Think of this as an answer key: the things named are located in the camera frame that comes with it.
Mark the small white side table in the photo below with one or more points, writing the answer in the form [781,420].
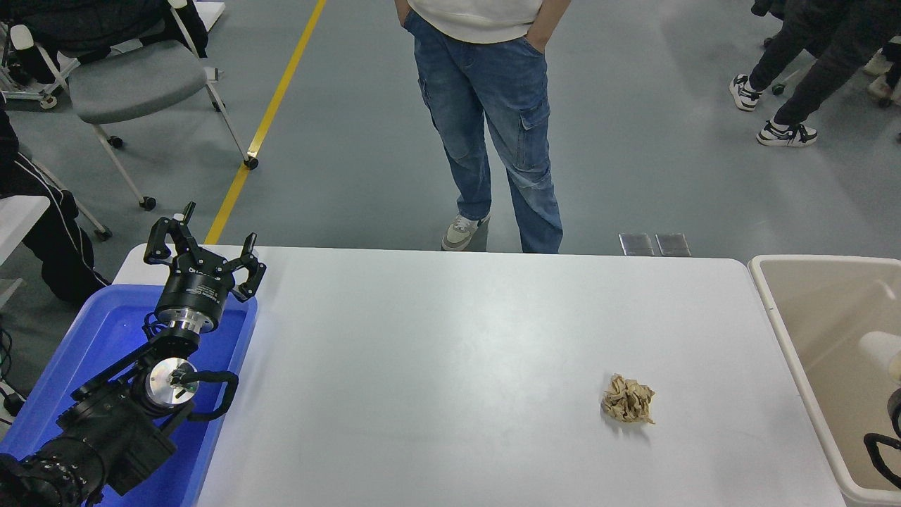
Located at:
[17,218]

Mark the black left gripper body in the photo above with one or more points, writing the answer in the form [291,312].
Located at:
[196,285]

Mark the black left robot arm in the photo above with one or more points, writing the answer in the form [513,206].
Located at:
[105,429]

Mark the yellow floor tape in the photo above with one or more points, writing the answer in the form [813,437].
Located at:
[267,120]

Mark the white paper cup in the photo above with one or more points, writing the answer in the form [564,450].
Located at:
[881,352]

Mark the large pale bin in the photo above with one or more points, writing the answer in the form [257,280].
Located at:
[816,317]

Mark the blue plastic tray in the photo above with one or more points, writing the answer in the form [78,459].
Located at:
[105,338]

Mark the grey wheeled chair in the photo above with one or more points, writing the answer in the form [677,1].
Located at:
[77,208]
[134,84]

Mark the white wheeled frame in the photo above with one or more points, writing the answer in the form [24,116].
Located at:
[28,84]

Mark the black jacket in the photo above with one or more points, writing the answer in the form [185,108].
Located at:
[70,21]

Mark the crumpled tan paper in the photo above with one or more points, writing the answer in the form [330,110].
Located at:
[626,399]

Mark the metal floor plate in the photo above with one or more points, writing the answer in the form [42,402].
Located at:
[635,244]
[672,244]

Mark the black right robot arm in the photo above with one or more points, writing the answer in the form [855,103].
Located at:
[895,415]

